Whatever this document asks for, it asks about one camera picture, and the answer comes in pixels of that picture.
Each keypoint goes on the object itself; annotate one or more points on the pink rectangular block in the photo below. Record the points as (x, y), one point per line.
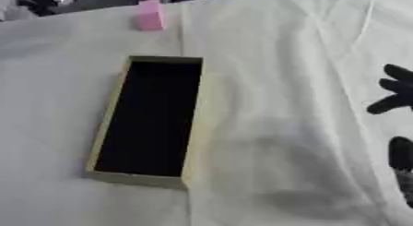
(149, 17)

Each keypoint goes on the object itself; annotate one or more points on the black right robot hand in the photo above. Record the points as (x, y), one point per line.
(397, 99)

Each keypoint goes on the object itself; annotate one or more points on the tan box with black inside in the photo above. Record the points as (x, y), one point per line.
(153, 119)

